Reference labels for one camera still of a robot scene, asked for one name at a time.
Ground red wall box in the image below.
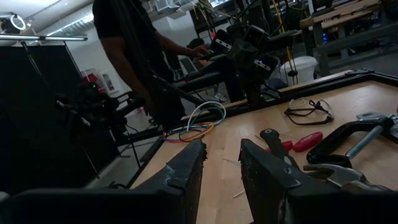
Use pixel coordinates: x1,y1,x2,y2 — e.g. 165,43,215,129
81,72,105,94

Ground green cable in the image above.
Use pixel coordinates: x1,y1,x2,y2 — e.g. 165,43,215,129
178,106,225,141

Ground large black panel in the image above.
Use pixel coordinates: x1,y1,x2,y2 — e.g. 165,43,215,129
0,42,94,194

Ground red T-handle hex key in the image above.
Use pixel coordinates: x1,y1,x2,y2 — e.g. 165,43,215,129
292,131,324,153

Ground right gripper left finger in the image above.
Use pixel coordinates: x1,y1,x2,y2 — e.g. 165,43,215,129
0,138,208,224

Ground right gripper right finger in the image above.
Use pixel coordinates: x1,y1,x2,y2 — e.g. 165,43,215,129
238,138,398,224

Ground person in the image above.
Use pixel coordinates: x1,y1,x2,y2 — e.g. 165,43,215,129
91,0,211,131
186,37,206,49

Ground wooden side bench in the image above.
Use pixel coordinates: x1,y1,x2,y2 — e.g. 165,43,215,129
298,0,398,77

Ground black C-clamp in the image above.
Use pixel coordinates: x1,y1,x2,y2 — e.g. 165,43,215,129
306,116,396,169

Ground ceiling light bar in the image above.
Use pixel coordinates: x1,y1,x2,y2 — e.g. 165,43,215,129
0,34,89,42

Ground black aluminium table frame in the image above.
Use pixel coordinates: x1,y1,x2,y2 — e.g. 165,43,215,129
116,68,398,190

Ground yellow cable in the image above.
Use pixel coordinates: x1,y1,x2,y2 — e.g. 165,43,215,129
183,122,216,142

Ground orange cable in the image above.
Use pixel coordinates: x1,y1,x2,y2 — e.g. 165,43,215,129
164,123,215,144

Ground clear safety glasses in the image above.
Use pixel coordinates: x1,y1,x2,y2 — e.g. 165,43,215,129
283,98,335,126

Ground white cable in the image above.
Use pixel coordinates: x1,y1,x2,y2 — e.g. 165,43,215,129
185,101,227,133

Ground blue cable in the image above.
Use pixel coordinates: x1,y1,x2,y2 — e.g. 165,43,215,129
162,123,212,144

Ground white bucket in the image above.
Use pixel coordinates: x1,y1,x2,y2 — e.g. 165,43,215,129
277,55,318,87

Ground white ring light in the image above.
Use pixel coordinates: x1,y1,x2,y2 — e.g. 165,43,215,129
8,12,28,32

